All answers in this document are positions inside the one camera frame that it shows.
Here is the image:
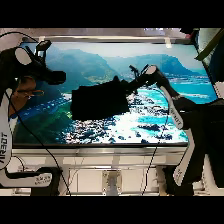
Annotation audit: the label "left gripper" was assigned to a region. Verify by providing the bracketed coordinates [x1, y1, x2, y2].
[44, 70, 67, 86]

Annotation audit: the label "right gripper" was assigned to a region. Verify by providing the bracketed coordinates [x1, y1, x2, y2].
[123, 78, 143, 96]

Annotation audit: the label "black pants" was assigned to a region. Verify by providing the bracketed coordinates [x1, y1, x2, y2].
[69, 75, 132, 121]

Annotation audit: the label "brown garment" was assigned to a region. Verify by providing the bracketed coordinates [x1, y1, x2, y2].
[9, 75, 46, 118]

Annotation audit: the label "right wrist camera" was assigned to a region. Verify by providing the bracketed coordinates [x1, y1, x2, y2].
[128, 64, 141, 80]

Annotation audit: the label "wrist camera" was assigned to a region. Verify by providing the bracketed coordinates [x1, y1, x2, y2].
[34, 39, 53, 64]
[128, 64, 141, 80]

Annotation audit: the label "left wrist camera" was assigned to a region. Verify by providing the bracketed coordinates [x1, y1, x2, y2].
[34, 39, 53, 64]

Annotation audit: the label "black cable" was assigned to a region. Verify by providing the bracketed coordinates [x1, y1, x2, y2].
[0, 30, 40, 45]
[3, 89, 72, 197]
[140, 94, 172, 197]

